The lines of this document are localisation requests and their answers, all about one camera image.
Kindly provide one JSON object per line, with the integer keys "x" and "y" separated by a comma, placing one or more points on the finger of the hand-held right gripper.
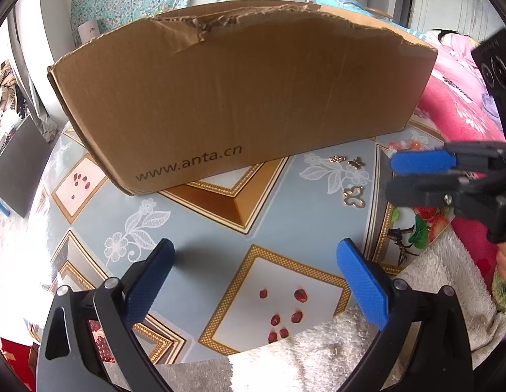
{"x": 420, "y": 161}
{"x": 420, "y": 190}

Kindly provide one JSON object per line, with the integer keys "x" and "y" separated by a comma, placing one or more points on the cluttered pile of belongings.
{"x": 8, "y": 98}

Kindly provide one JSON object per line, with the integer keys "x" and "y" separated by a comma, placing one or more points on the black cabinet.
{"x": 20, "y": 167}

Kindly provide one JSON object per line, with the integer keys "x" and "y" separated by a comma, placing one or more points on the white wardrobe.
{"x": 453, "y": 4}

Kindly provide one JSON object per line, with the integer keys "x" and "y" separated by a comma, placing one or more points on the small gold charm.
{"x": 338, "y": 158}

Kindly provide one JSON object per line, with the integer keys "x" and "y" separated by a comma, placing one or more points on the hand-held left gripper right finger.
{"x": 363, "y": 286}

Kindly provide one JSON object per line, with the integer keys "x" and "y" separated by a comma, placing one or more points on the gold butterfly charm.
{"x": 356, "y": 163}

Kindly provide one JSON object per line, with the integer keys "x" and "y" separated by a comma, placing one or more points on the white rolled paper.
{"x": 88, "y": 32}

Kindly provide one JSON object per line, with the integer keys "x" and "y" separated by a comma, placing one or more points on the white fleece robe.
{"x": 318, "y": 359}

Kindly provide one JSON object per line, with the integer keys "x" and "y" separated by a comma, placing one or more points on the wooden chair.
{"x": 379, "y": 12}

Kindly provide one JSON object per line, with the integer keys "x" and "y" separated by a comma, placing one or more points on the red bag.
{"x": 16, "y": 365}

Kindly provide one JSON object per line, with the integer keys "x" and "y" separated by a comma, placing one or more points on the pink cartoon print pillow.
{"x": 457, "y": 47}

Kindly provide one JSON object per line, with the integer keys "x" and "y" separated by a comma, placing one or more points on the pink floral blanket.
{"x": 453, "y": 102}

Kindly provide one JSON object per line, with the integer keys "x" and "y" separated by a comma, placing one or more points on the small blue bottle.
{"x": 1, "y": 209}

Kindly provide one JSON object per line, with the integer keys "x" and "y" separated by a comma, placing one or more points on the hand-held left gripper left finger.
{"x": 149, "y": 281}

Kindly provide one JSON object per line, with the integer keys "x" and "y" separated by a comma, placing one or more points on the brown cardboard box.
{"x": 236, "y": 90}

